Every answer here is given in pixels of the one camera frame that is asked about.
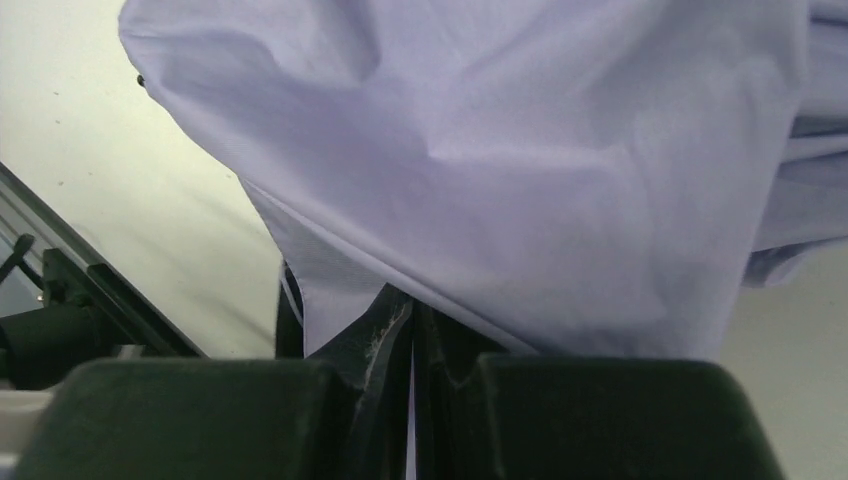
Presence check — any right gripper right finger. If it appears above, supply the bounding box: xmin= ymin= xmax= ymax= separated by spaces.
xmin=413 ymin=301 xmax=790 ymax=480

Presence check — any black and lavender folding umbrella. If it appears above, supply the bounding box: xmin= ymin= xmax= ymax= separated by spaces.
xmin=117 ymin=0 xmax=848 ymax=362

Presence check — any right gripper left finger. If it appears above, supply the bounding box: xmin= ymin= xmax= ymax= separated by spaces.
xmin=13 ymin=284 xmax=416 ymax=480

